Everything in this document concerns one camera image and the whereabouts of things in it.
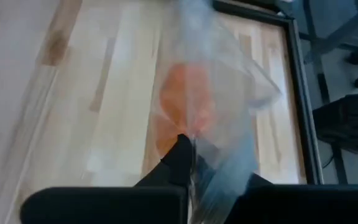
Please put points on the orange cloth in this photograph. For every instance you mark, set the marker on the orange cloth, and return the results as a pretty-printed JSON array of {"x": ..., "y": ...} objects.
[{"x": 185, "y": 93}]

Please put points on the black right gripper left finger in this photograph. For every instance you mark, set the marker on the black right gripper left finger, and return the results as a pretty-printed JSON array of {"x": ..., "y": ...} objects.
[{"x": 104, "y": 205}]

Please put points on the clear plastic bag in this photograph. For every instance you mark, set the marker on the clear plastic bag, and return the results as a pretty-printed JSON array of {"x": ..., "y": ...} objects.
[{"x": 228, "y": 93}]

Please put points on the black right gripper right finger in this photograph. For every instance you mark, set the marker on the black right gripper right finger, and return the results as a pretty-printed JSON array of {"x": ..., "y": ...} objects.
[{"x": 306, "y": 205}]

